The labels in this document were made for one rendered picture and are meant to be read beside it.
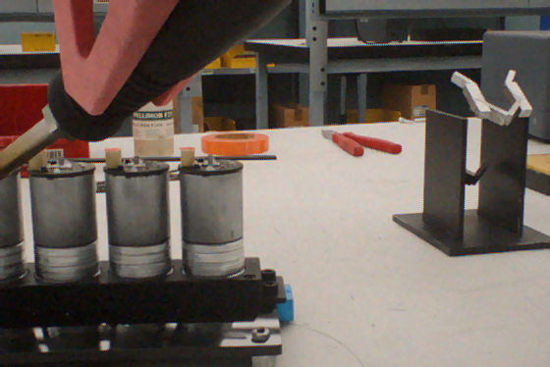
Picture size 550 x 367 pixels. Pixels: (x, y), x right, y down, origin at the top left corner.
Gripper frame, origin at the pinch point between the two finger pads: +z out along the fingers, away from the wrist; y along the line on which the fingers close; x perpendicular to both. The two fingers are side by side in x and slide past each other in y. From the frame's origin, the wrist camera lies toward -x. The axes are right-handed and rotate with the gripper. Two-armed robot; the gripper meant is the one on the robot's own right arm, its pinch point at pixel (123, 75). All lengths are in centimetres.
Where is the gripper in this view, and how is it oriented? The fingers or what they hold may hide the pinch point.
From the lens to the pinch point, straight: 24.3
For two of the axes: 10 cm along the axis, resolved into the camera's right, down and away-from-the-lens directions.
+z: -3.4, 8.0, 5.0
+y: -6.7, 1.7, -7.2
